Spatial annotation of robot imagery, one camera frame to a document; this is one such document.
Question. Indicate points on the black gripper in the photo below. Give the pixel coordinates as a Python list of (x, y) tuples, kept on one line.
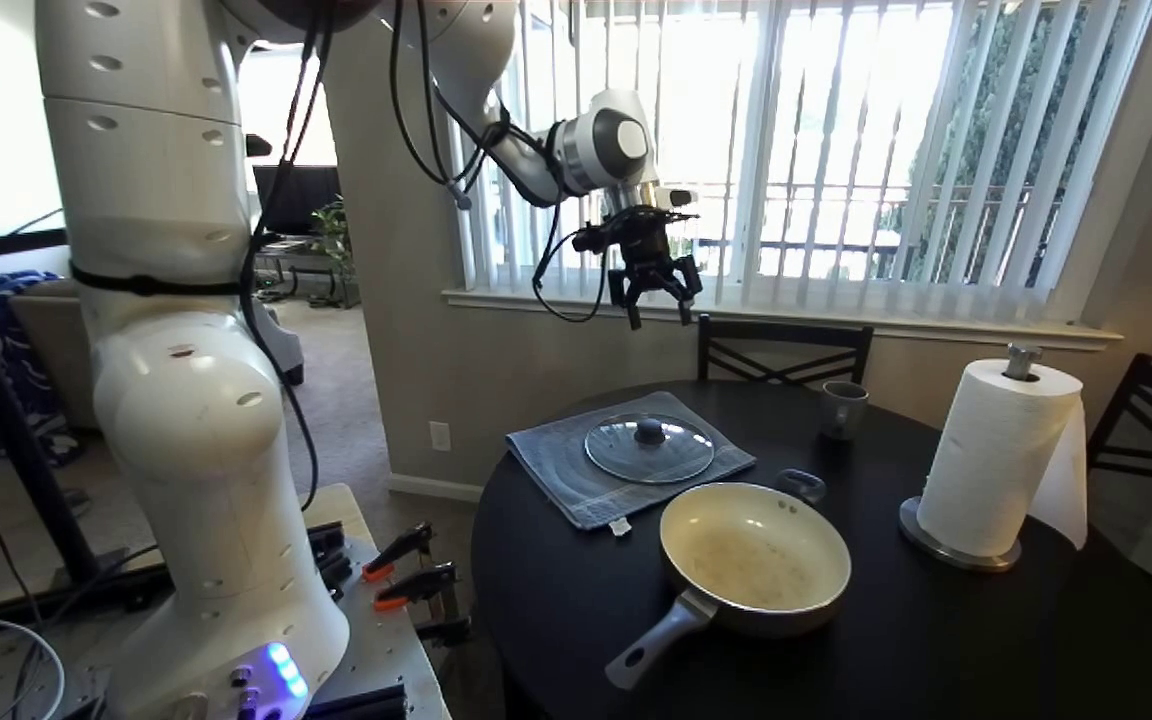
[(644, 258)]

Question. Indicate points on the clear glass pan lid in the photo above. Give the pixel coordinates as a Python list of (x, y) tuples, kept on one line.
[(649, 451)]

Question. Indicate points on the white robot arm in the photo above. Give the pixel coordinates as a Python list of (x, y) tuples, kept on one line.
[(163, 219)]

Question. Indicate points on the blue towel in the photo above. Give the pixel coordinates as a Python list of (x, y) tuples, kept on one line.
[(589, 498)]

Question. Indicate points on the gray frying pan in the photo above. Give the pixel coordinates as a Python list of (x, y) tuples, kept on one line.
[(747, 557)]

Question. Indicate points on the white paper towel roll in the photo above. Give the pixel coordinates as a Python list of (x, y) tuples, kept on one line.
[(1012, 451)]

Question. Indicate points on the black chair near window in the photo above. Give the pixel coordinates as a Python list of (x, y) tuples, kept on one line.
[(781, 354)]

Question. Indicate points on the dark gray mug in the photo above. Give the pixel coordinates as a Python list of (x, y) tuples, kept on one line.
[(841, 411)]

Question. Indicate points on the white vertical blinds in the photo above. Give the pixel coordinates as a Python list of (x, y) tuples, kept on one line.
[(856, 158)]

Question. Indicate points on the black orange clamp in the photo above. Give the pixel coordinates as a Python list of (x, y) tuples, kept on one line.
[(397, 548), (416, 585)]

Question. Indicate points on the round black table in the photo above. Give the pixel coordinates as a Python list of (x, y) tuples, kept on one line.
[(1059, 637)]

